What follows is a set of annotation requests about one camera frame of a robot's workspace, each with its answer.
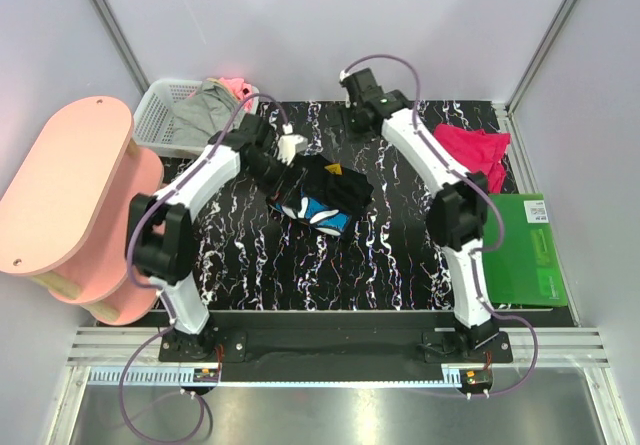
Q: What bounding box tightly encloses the pink garment in basket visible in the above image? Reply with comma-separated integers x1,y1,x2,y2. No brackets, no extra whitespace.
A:
219,77,258,113

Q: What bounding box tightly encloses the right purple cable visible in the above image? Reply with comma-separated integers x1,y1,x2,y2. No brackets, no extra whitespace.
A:
339,53,539,399

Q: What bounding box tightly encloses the aluminium front rail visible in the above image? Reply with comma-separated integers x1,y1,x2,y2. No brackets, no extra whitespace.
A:
67,327,609,389

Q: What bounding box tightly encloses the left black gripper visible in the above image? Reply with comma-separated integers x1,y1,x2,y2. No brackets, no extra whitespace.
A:
243,149,306,211

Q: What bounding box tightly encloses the green folding board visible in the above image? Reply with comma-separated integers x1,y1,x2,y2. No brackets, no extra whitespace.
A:
483,194,568,308

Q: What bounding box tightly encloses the black daisy print t-shirt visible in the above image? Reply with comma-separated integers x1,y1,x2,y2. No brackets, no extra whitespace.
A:
266,155,373,241

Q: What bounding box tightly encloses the grey t-shirt in basket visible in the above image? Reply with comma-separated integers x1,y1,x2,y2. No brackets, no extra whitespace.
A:
172,80,239,148

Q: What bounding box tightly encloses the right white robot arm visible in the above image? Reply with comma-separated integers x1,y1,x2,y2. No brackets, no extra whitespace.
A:
340,68,499,362

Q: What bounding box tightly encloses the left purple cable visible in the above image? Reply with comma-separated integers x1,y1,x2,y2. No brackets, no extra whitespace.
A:
117,92,294,439

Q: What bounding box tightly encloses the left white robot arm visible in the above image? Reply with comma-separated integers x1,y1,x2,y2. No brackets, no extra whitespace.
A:
125,114,308,361

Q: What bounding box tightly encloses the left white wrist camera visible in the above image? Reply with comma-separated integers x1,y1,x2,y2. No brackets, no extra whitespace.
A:
276,124,308,165

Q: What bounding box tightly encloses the white plastic laundry basket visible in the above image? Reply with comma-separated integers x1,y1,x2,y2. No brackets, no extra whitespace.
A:
132,78,261,159

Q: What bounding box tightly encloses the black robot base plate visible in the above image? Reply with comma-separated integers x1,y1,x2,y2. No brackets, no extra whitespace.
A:
159,311,513,387

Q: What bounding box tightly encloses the folded red t-shirt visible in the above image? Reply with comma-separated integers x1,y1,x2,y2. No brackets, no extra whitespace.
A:
433,123,511,193

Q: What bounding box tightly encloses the purple cable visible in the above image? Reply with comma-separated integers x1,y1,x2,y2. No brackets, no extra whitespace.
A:
339,53,539,399
117,92,294,439

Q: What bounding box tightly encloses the pink oval tiered stool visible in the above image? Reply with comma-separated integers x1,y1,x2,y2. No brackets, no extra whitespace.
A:
1,96,164,326

